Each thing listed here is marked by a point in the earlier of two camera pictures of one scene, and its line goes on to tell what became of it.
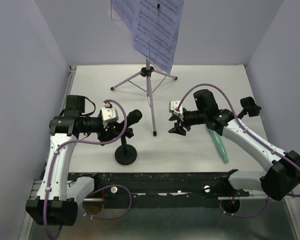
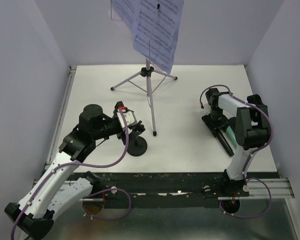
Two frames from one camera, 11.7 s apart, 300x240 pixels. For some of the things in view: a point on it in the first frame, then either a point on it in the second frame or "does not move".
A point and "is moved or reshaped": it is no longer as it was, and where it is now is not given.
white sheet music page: (155, 26) does not move
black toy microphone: (134, 117) is moved or reshaped
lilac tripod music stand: (147, 72) does not move
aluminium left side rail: (38, 183) does not move
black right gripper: (178, 129) → (223, 123)
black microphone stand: (126, 154) → (139, 144)
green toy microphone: (218, 138) → (231, 137)
